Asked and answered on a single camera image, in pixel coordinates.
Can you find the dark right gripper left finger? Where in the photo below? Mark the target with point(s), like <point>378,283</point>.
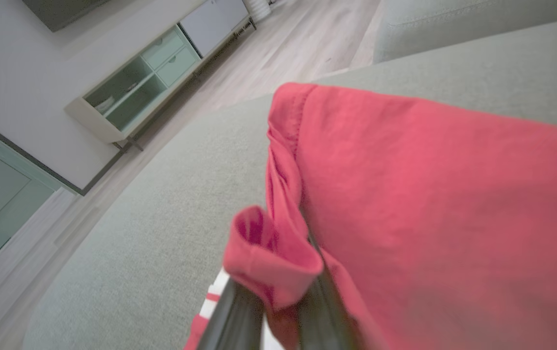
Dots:
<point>234,321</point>

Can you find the grey fabric sofa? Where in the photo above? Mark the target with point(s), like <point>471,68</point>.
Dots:
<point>162,233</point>

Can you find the dark wall television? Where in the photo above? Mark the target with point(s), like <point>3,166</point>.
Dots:
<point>60,9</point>

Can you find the red Bulls jersey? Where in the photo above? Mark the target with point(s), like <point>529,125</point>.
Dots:
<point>429,218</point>

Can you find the white ribbed floor object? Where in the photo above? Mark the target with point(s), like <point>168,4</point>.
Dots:
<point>258,7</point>

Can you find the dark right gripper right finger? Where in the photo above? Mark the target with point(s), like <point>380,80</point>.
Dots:
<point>324,316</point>

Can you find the grey fabric sofa section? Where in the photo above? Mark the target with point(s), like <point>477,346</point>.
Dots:
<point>453,24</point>

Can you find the pale green door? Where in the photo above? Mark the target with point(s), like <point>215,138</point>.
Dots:
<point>1,194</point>

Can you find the white green TV cabinet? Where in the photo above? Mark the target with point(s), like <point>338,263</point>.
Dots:
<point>162,63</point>

